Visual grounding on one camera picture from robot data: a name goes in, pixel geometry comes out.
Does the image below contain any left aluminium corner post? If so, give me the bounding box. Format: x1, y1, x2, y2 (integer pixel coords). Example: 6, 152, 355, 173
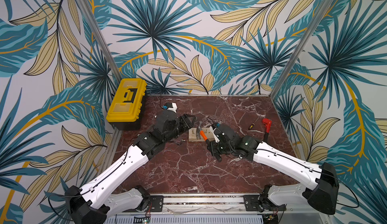
76, 0, 122, 82

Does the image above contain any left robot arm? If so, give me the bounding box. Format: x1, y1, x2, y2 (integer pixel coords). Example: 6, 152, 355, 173
65, 110, 196, 224

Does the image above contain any claw hammer orange black handle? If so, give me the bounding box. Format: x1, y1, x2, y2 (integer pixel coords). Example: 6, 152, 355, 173
194, 127, 208, 141

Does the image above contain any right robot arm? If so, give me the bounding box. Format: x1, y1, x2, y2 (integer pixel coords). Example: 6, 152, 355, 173
200, 123, 339, 215

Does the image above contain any wooden block with nails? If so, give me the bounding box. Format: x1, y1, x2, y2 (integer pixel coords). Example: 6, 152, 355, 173
188, 127, 215, 142

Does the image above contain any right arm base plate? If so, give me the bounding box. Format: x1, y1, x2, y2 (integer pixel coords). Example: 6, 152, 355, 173
243, 195, 286, 213

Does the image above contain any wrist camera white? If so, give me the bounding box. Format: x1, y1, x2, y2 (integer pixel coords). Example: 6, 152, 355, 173
209, 126, 220, 143
162, 103, 177, 113

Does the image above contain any right aluminium corner post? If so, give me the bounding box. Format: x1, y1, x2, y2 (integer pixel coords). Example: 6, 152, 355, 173
270, 0, 334, 100

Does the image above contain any aluminium corner post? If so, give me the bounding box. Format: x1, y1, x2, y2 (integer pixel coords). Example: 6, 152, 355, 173
76, 0, 122, 82
270, 0, 334, 100

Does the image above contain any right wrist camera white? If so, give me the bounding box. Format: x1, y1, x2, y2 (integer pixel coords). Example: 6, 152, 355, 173
209, 126, 220, 143

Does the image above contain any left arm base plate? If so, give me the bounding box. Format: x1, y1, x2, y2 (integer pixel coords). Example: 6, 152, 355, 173
141, 195, 164, 213

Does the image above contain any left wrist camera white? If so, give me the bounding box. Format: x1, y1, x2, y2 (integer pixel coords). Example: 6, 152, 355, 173
162, 103, 177, 113

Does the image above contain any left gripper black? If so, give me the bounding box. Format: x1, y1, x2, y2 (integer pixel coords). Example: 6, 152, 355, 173
164, 113, 196, 142

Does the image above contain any aluminium front rail frame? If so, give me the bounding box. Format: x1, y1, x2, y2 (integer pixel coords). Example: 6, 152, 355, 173
68, 193, 333, 224

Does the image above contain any yellow black toolbox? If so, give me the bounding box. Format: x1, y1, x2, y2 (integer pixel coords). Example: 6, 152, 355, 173
106, 78, 147, 131

